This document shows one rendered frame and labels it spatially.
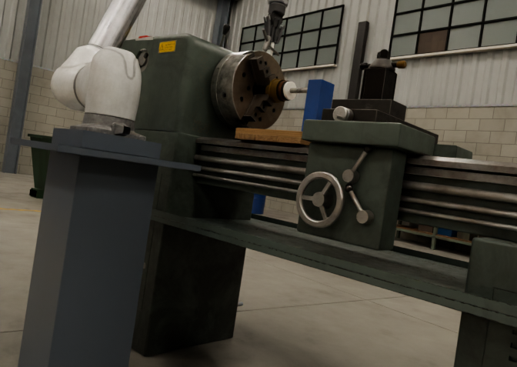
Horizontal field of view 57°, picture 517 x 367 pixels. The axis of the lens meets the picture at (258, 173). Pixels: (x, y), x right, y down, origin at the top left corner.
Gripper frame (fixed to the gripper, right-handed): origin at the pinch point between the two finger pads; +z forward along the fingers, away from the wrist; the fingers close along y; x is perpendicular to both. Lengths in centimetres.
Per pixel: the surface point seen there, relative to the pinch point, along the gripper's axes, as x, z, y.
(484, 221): -109, 58, -31
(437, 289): -105, 75, -45
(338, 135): -73, 42, -45
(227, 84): -10.8, 23.8, -31.3
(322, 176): -70, 54, -45
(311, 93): -42, 24, -20
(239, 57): -11.1, 12.3, -27.7
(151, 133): 18, 46, -41
